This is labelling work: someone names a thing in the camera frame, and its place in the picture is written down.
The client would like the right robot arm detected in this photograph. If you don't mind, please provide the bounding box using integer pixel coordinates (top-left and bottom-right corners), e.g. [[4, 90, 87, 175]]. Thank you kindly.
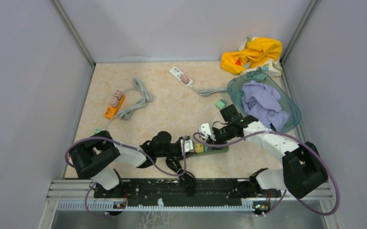
[[211, 104, 328, 199]]

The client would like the black power cord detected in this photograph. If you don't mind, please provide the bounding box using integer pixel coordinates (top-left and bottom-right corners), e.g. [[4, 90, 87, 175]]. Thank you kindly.
[[165, 156, 197, 197]]

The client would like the pink plug on white strip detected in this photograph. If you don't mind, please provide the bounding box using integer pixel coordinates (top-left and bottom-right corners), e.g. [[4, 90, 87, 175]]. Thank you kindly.
[[181, 74, 190, 84]]

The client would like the purple cable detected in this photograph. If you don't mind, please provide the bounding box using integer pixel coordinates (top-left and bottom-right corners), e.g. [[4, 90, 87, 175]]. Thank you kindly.
[[64, 135, 189, 219], [192, 130, 341, 219]]

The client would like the teal plastic basket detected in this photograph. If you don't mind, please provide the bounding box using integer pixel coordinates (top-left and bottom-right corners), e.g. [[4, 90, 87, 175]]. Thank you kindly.
[[227, 71, 301, 133]]

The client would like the yellow cloth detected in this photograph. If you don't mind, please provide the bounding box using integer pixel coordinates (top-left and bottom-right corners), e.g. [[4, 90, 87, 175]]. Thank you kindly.
[[220, 37, 283, 76]]

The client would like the pink plug lower orange strip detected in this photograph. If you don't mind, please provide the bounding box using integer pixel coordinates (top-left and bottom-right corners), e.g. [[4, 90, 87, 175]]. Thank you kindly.
[[109, 96, 119, 108]]

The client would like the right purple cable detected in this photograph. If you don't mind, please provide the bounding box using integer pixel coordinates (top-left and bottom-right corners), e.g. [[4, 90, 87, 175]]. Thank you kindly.
[[192, 130, 341, 219]]

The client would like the white power strip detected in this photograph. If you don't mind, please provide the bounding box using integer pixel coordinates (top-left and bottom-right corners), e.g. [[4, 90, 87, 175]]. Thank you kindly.
[[168, 67, 193, 87]]

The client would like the grey coiled cable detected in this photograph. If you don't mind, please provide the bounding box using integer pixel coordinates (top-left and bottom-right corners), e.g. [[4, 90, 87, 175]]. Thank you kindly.
[[102, 77, 154, 132]]

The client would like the yellow plug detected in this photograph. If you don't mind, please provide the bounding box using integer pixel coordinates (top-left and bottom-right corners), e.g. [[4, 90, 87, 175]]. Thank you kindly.
[[194, 144, 205, 154]]

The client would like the orange power strip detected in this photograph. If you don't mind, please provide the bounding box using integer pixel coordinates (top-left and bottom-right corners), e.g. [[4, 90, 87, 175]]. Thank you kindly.
[[104, 95, 126, 120]]

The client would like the purple cloth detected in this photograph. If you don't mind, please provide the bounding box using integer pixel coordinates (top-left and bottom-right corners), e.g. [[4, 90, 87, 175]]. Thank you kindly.
[[241, 80, 290, 132]]

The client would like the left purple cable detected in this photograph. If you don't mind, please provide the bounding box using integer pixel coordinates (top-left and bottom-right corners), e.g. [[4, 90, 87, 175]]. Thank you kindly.
[[64, 135, 189, 219]]

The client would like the green power strip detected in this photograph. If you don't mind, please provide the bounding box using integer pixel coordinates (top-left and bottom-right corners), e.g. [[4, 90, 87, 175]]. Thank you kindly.
[[186, 146, 229, 157]]

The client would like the light green plug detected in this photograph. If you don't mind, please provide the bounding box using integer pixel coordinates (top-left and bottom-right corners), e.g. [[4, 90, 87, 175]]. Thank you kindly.
[[215, 99, 227, 110]]

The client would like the grey cable of white strip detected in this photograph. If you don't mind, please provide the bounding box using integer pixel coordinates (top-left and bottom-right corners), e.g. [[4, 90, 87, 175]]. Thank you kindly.
[[190, 84, 229, 97]]

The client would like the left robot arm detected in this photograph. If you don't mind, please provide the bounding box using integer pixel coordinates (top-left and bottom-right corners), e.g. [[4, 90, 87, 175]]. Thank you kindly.
[[64, 130, 194, 198]]

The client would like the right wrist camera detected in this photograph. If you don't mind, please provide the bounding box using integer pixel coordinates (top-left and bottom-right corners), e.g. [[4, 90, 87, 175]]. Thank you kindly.
[[198, 123, 215, 141]]

